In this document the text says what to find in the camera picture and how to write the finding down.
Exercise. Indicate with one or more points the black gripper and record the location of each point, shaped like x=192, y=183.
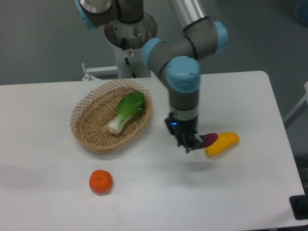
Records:
x=185, y=132

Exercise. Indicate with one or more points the green bok choy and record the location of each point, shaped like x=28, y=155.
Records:
x=129, y=106

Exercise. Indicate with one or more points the purple sweet potato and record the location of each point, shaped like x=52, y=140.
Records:
x=208, y=139

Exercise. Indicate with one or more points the black device at table edge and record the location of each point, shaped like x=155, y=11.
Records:
x=299, y=205

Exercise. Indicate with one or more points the orange tangerine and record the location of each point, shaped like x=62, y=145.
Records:
x=100, y=181

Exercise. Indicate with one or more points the white metal frame bracket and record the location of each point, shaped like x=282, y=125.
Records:
x=109, y=72

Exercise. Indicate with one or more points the white furniture leg right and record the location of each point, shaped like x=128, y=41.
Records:
x=298, y=109

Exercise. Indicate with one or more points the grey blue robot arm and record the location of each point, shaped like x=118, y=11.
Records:
x=175, y=64

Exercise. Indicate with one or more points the woven wicker basket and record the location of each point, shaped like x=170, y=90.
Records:
x=90, y=118

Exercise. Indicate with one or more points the yellow mango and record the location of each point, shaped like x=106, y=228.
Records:
x=225, y=141

